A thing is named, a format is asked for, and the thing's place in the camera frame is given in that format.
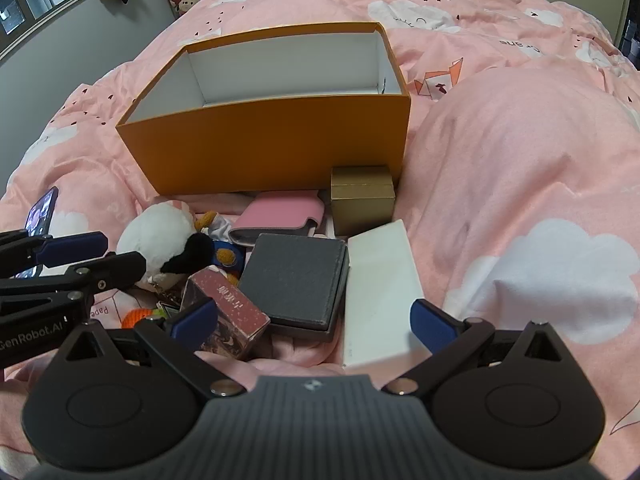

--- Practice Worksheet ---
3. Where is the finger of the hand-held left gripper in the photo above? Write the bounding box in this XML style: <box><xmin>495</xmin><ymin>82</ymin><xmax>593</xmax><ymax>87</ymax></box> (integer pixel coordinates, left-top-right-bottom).
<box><xmin>0</xmin><ymin>251</ymin><xmax>147</xmax><ymax>311</ymax></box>
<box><xmin>0</xmin><ymin>230</ymin><xmax>109</xmax><ymax>281</ymax></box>

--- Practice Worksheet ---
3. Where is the grey square box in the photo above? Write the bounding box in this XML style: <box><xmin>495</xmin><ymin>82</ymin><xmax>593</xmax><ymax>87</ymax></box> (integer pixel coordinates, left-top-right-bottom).
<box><xmin>239</xmin><ymin>232</ymin><xmax>350</xmax><ymax>343</ymax></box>

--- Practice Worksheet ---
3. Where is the blue orange crochet toy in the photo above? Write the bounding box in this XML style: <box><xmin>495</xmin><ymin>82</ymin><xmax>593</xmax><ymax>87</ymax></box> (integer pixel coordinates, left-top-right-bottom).
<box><xmin>212</xmin><ymin>240</ymin><xmax>246</xmax><ymax>281</ymax></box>

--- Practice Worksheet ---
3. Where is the pink cloud printed blanket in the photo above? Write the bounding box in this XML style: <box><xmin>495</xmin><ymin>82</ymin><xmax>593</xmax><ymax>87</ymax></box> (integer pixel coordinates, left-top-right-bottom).
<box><xmin>0</xmin><ymin>0</ymin><xmax>640</xmax><ymax>461</ymax></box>

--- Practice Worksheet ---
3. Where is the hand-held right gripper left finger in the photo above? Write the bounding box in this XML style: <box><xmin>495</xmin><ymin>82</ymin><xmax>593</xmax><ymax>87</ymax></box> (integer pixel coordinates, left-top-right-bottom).
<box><xmin>50</xmin><ymin>298</ymin><xmax>246</xmax><ymax>401</ymax></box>

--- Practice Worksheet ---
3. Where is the white box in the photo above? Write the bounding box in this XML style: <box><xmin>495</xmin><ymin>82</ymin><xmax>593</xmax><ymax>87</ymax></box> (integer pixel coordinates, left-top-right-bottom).
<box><xmin>115</xmin><ymin>21</ymin><xmax>412</xmax><ymax>197</ymax></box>
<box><xmin>342</xmin><ymin>219</ymin><xmax>431</xmax><ymax>375</ymax></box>

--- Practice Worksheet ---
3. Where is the window with grey frame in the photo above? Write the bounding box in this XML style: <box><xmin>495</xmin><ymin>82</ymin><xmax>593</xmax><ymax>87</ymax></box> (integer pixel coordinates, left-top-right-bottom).
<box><xmin>0</xmin><ymin>0</ymin><xmax>96</xmax><ymax>61</ymax></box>

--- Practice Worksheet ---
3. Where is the gold gift box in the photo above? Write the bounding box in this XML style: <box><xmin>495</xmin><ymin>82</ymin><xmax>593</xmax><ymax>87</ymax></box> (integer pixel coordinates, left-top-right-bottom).
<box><xmin>330</xmin><ymin>165</ymin><xmax>397</xmax><ymax>237</ymax></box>

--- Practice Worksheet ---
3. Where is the white flat box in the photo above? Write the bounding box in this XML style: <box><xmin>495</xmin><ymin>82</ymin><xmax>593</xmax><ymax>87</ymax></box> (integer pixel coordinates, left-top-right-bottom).
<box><xmin>342</xmin><ymin>219</ymin><xmax>431</xmax><ymax>375</ymax></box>

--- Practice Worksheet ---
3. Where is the smartphone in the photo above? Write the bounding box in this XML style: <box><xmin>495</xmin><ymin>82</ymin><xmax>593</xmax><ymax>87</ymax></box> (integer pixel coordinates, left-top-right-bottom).
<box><xmin>14</xmin><ymin>186</ymin><xmax>60</xmax><ymax>280</ymax></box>

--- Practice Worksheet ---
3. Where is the pink leather case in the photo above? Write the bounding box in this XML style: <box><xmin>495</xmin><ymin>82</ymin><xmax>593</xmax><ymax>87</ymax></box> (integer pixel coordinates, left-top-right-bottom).
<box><xmin>229</xmin><ymin>191</ymin><xmax>326</xmax><ymax>246</ymax></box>

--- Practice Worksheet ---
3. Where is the white black penguin plush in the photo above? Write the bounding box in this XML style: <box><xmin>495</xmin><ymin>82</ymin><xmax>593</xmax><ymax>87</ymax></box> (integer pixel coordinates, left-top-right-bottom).
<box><xmin>116</xmin><ymin>200</ymin><xmax>217</xmax><ymax>291</ymax></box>

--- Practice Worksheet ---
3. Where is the photo card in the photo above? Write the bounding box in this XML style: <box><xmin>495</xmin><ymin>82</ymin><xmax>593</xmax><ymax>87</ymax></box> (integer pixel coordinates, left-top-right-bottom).
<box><xmin>180</xmin><ymin>266</ymin><xmax>272</xmax><ymax>361</ymax></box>

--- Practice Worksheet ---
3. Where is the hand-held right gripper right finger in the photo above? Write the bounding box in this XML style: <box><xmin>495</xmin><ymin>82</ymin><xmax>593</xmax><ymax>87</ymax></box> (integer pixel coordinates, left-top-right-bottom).
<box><xmin>382</xmin><ymin>299</ymin><xmax>581</xmax><ymax>397</ymax></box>

